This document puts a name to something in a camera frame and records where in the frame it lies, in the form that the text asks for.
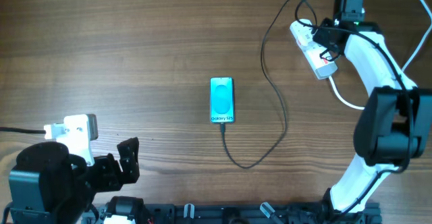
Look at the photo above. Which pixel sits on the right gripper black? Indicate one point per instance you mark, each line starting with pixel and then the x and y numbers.
pixel 318 36

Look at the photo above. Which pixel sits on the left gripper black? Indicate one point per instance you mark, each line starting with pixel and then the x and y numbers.
pixel 129 149

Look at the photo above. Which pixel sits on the blue screen smartphone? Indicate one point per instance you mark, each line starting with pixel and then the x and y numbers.
pixel 222 100

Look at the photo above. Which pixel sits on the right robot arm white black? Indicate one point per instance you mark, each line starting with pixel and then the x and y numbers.
pixel 395 122

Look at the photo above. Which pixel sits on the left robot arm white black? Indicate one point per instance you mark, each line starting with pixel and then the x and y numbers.
pixel 51 185

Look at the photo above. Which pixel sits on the white power strip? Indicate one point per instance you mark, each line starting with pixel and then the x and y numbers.
pixel 318 60

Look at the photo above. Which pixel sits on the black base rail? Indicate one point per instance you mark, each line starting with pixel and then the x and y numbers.
pixel 292 213

